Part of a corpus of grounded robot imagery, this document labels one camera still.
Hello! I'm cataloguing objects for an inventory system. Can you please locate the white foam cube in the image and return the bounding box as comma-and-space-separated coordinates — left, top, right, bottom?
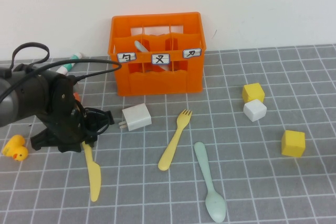
243, 99, 267, 122

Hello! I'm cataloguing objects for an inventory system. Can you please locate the white green glue stick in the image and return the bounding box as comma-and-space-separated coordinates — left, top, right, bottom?
56, 52, 82, 76

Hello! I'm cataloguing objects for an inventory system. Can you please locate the white USB charger plug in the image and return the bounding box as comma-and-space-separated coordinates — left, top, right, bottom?
117, 103, 152, 132

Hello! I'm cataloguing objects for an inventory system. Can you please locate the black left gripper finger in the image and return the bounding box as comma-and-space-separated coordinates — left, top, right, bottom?
75, 138, 87, 154
83, 129, 98, 147

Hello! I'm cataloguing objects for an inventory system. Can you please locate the thick black camera cable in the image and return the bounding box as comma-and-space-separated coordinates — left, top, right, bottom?
0, 42, 123, 104

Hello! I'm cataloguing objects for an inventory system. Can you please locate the yellow foam cube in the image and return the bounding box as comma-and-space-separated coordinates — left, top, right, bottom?
281, 130, 306, 158
241, 82, 265, 103

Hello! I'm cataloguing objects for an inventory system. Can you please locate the grey white-grid tablecloth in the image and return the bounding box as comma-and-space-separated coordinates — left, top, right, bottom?
0, 43, 336, 224

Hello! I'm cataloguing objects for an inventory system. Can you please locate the pale green plastic spoon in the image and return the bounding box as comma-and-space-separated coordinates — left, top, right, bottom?
193, 141, 227, 223

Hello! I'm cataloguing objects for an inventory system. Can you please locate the orange plastic cutlery crate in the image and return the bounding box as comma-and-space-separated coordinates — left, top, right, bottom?
107, 11, 207, 97

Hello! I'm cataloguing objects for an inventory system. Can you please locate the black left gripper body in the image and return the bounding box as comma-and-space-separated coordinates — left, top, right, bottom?
48, 107, 115, 143

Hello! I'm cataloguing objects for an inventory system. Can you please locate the yellow plastic knife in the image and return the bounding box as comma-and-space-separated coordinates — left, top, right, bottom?
82, 142, 102, 202

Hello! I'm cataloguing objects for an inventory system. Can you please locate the grey plastic spoon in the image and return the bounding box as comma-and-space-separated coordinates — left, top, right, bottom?
134, 40, 169, 72

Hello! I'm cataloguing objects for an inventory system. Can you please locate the yellow rubber duck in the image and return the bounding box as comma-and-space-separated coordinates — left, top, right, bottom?
2, 134, 29, 162

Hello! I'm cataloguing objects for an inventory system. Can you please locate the yellow plastic fork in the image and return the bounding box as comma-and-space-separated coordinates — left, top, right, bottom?
157, 109, 193, 172

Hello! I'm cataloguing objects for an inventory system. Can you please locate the white handwritten paper label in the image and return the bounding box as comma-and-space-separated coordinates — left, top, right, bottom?
151, 54, 170, 65
116, 52, 137, 63
182, 48, 202, 59

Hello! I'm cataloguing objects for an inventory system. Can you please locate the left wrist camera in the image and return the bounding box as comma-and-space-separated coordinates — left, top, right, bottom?
30, 129, 81, 154

